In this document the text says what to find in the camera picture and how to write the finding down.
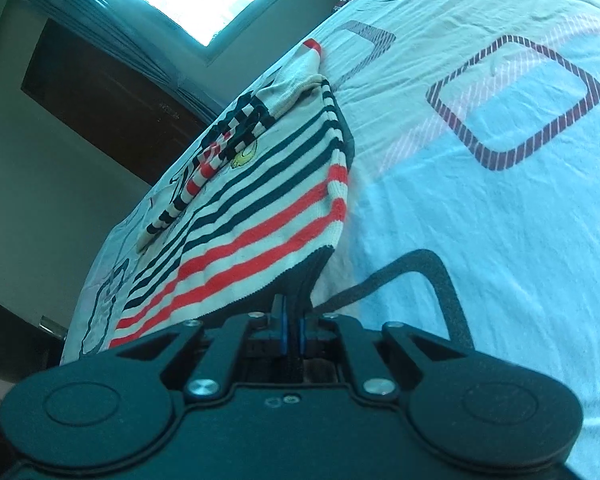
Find black braided cable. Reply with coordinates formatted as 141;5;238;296
310;248;477;354

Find blue left curtain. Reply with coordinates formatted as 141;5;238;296
27;0;223;122

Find dark wooden door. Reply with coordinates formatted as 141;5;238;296
21;20;209;184

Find striped white red black sweater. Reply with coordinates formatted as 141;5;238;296
107;39;353;348

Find patterned white bed sheet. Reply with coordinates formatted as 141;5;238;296
62;0;600;479

